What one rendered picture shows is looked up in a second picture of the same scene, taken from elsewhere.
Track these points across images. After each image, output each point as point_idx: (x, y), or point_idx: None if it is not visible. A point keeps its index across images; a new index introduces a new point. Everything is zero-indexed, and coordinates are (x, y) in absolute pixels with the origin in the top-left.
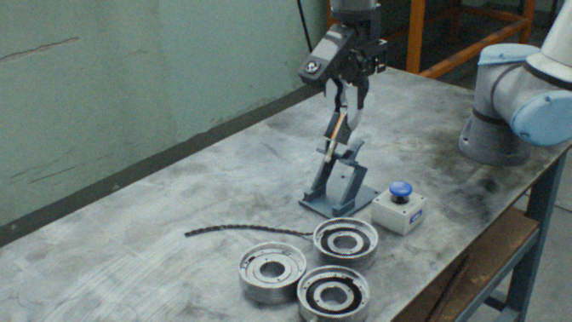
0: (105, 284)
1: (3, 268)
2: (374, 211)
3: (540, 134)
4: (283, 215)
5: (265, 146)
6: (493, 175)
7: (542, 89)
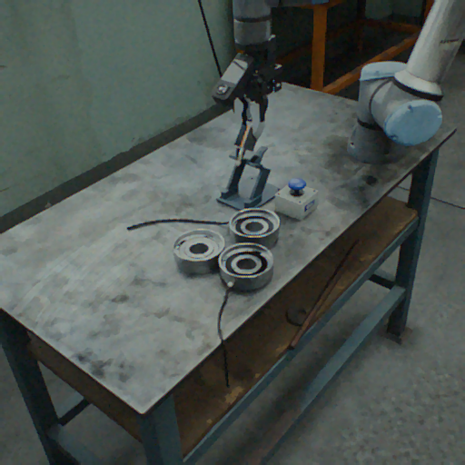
0: (69, 267)
1: None
2: (277, 202)
3: (406, 135)
4: (205, 210)
5: (187, 156)
6: (373, 172)
7: (406, 100)
